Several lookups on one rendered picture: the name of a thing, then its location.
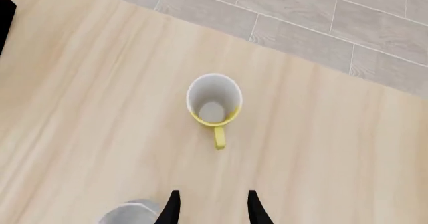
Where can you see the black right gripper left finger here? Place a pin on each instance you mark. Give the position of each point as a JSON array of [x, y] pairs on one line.
[[171, 211]]

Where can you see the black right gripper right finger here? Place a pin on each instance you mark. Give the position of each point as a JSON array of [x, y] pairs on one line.
[[256, 211]]

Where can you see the yellow and white mug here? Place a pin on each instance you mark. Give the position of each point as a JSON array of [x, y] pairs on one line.
[[214, 101]]

